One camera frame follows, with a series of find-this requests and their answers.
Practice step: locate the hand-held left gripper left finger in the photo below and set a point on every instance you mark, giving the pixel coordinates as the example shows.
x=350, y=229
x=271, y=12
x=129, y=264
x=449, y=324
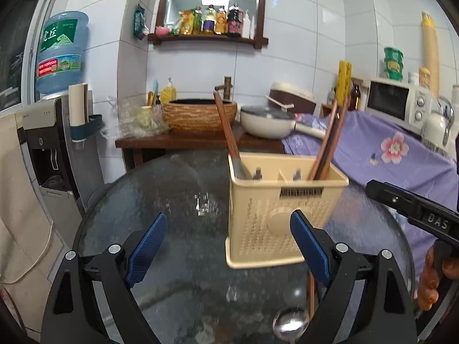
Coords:
x=147, y=251

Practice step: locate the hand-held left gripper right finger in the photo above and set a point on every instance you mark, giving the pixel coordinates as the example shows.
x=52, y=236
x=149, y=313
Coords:
x=310, y=249

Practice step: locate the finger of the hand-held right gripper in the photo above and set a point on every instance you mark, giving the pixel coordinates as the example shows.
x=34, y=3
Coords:
x=387, y=195

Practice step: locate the beige perforated utensil holder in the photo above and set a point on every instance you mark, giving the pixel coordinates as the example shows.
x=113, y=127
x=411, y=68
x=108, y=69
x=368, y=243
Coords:
x=251, y=229

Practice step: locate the set of wooden chopsticks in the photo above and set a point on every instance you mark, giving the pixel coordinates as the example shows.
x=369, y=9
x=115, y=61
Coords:
x=226, y=122

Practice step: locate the person's right hand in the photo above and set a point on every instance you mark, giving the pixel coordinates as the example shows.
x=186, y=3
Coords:
x=428, y=286

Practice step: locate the purple floral cloth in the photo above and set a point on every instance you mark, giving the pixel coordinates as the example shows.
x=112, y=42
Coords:
x=358, y=161

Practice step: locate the white kettle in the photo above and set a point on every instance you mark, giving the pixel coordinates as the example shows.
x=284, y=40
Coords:
x=435, y=129

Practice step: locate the white microwave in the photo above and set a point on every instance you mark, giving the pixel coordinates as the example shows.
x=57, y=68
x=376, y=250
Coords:
x=385, y=100

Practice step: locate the brown glass bottle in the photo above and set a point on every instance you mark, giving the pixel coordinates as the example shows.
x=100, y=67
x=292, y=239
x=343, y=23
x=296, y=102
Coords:
x=355, y=95

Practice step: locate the wooden counter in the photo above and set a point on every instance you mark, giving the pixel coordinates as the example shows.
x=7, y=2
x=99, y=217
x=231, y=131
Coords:
x=179, y=143

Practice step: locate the yellow lidded jar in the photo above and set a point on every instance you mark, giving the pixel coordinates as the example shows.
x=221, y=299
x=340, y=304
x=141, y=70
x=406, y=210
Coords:
x=424, y=78

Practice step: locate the yellow roll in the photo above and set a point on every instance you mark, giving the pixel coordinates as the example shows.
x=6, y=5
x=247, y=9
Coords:
x=343, y=79

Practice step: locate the clear plastic bag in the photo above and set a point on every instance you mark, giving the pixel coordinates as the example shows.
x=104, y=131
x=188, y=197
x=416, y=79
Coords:
x=136, y=122

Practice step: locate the brown white rice cooker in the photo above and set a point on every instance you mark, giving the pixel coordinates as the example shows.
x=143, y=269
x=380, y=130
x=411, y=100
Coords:
x=301, y=98

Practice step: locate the white lidded pan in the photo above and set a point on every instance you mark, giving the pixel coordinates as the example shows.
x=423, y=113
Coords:
x=265, y=125

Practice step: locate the woven wash basin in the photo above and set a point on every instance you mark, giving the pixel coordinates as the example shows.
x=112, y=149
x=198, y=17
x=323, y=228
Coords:
x=193, y=116

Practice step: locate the white rice ladle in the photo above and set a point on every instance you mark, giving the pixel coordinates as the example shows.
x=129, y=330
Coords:
x=278, y=102

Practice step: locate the grey water dispenser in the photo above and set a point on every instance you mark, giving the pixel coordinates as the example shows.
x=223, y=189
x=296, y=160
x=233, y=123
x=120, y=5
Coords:
x=46, y=143

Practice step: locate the tall beige paper cup stack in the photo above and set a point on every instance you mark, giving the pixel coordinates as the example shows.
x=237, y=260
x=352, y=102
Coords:
x=430, y=50

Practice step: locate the yellow soap bottle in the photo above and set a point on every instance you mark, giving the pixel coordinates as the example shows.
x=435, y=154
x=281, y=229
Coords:
x=168, y=95

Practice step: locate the paper cup dispenser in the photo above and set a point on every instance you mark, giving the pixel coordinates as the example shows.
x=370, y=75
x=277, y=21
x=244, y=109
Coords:
x=77, y=104

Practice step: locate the bronze faucet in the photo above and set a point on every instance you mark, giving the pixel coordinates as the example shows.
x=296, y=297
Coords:
x=227, y=87

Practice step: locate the blue water jug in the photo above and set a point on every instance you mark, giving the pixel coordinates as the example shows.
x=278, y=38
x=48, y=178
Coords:
x=61, y=50

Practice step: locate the white squeeze bottle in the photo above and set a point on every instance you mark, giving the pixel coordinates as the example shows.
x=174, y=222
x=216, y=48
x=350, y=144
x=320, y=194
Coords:
x=246, y=27

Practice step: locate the pink bowl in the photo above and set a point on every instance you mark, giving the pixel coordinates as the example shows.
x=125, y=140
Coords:
x=161, y=31

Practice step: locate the yellow packet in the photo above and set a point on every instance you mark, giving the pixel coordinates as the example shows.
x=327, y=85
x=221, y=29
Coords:
x=187, y=24

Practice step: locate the dark sauce bottle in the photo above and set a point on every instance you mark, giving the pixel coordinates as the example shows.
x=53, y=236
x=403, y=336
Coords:
x=234, y=21

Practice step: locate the sliding window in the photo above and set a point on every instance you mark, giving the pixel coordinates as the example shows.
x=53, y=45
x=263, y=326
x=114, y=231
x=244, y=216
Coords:
x=14, y=61

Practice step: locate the green bottle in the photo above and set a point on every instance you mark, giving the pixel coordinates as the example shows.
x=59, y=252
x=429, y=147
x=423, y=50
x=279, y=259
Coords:
x=198, y=21

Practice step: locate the purple label bottle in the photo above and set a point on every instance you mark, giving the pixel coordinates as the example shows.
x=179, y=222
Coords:
x=209, y=21

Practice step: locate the orange label bottle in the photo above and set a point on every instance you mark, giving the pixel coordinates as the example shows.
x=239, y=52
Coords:
x=221, y=21

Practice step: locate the wooden framed wall mirror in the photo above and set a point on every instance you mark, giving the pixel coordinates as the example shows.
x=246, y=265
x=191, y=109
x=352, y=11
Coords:
x=263, y=10

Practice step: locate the green wall packet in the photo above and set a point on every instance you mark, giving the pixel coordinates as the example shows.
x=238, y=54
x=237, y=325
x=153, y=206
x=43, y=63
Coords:
x=140, y=23

